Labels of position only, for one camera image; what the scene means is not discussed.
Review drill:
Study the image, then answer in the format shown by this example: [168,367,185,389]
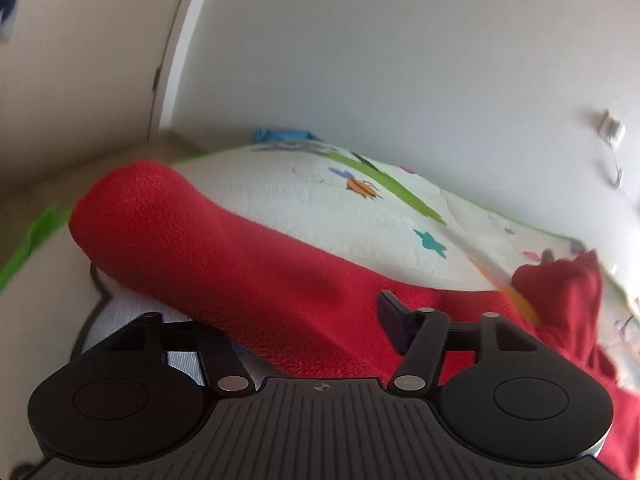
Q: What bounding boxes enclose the white printed blanket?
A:
[0,140,640,466]

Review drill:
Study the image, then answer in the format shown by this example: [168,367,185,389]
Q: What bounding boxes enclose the dark red cloth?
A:
[511,249,640,396]

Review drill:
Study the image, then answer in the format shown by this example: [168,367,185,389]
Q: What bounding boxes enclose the white wall socket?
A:
[598,109,627,150]

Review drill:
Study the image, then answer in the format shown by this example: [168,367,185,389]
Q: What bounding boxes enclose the white door frame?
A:
[149,0,223,142]

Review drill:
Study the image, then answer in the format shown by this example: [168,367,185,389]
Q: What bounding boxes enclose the red fleece garment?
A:
[68,160,640,480]

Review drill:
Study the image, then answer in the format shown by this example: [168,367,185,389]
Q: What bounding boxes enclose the white cable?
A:
[606,144,625,192]

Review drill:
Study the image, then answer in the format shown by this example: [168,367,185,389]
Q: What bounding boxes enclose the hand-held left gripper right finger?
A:
[378,290,542,397]

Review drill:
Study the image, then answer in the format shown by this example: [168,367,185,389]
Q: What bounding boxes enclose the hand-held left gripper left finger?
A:
[106,312,252,397]

